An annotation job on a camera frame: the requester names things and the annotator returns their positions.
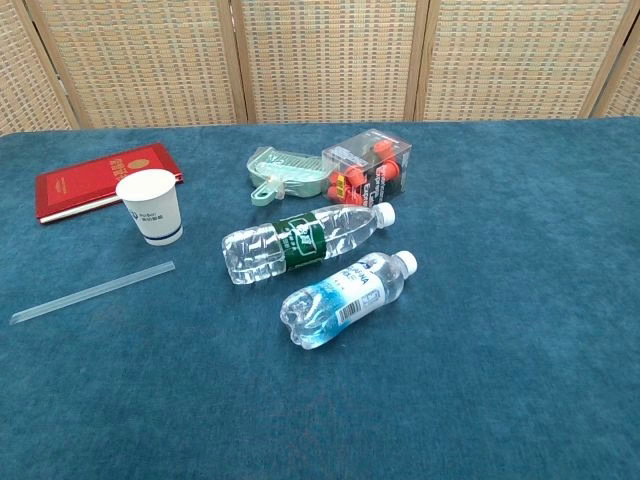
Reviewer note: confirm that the clear plastic straw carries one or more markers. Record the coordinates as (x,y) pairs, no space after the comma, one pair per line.
(92,292)

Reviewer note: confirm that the white paper cup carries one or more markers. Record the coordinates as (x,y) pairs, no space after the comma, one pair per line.
(155,215)

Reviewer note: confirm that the green label water bottle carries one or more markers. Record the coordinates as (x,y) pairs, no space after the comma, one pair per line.
(300,240)

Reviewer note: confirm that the blue label water bottle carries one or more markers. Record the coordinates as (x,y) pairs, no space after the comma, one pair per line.
(345,300)

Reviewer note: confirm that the pale green mini dustpan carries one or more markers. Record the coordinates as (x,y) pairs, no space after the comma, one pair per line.
(295,172)

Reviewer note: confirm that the clear box with orange items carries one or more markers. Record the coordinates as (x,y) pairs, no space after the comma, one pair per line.
(370,167)

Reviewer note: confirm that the blue table cloth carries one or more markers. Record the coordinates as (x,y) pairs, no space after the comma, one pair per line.
(450,350)

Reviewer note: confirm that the woven rattan screen panel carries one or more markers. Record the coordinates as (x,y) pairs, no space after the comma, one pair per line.
(135,60)
(627,90)
(330,60)
(20,85)
(515,60)

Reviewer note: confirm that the red hardcover certificate book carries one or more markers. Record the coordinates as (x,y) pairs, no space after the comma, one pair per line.
(75,187)

